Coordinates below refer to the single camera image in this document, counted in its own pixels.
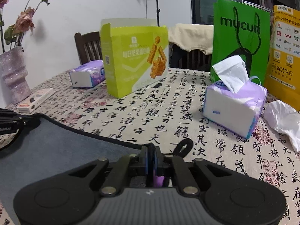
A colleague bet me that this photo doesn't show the purple and grey towel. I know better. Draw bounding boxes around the purple and grey towel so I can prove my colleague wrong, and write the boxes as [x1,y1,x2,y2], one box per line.
[1,118,140,224]

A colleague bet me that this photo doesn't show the white flat product box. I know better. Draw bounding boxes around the white flat product box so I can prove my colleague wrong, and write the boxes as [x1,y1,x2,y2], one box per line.
[16,88,54,113]

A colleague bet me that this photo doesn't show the pink glitter vase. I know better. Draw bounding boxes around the pink glitter vase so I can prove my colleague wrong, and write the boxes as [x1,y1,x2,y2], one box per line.
[1,46,31,104]

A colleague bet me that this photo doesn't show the left purple tissue pack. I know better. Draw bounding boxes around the left purple tissue pack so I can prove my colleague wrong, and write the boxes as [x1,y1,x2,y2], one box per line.
[69,60,105,88]

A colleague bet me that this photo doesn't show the purple tissue pack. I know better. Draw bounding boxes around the purple tissue pack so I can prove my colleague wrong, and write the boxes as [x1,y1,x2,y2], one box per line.
[69,60,105,88]
[202,55,267,139]

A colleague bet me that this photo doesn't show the dried pink roses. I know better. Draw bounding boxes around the dried pink roses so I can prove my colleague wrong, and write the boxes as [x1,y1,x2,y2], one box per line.
[1,0,50,53]

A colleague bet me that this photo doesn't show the crumpled white tissue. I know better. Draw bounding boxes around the crumpled white tissue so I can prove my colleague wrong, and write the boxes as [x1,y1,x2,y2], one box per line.
[263,100,299,153]

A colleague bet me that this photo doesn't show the right purple tissue pack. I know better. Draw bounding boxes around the right purple tissue pack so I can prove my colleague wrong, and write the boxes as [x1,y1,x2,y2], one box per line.
[202,55,267,139]

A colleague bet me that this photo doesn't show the dark wooden chair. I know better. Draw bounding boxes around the dark wooden chair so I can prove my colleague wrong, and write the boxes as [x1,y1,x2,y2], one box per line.
[74,31,103,65]

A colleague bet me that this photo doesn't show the calligraphy print tablecloth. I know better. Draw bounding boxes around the calligraphy print tablecloth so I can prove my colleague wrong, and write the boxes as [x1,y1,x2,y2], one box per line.
[1,69,299,224]

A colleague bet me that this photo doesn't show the yellow paper bag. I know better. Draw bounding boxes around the yellow paper bag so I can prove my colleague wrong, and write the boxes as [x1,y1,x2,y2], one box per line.
[264,5,300,111]

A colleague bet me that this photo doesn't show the lime green snack box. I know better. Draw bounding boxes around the lime green snack box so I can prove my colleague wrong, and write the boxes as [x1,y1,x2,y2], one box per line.
[100,18,169,98]

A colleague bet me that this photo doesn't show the dark chair under cloth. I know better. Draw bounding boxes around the dark chair under cloth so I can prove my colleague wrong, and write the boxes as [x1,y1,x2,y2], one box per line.
[169,43,212,72]

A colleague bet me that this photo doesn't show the cream cloth on chair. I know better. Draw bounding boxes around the cream cloth on chair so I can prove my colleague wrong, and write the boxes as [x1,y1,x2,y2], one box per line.
[168,23,214,55]

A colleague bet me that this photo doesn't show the green mucun paper bag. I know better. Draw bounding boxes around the green mucun paper bag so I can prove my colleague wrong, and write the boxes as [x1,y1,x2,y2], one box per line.
[211,0,271,84]

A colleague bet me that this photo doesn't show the studio light on stand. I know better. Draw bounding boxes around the studio light on stand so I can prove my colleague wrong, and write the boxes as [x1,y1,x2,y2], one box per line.
[156,0,161,26]

